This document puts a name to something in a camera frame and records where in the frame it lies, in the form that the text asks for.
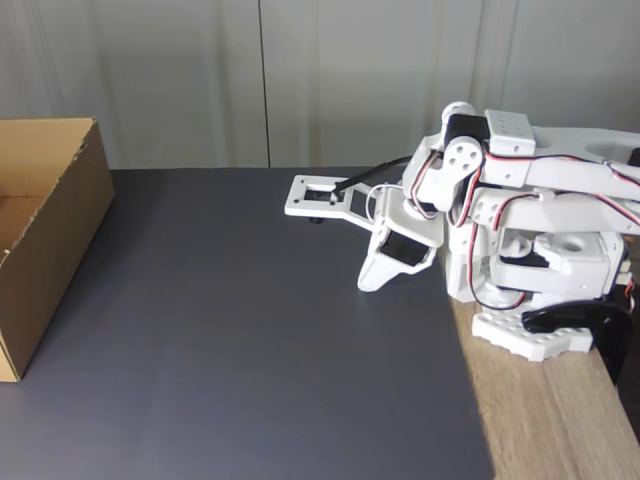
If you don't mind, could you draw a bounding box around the brown cardboard box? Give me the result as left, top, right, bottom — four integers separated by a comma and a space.
0, 117, 116, 383

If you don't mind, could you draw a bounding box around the dark grey mat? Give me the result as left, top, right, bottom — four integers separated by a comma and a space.
0, 166, 496, 480

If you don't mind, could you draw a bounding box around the black table clamp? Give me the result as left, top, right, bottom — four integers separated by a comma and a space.
521, 299, 636, 386

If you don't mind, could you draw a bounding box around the black camera cable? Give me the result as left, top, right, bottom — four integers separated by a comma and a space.
332, 155, 414, 194

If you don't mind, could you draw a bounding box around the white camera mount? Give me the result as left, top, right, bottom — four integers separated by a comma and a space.
284, 174, 386, 231

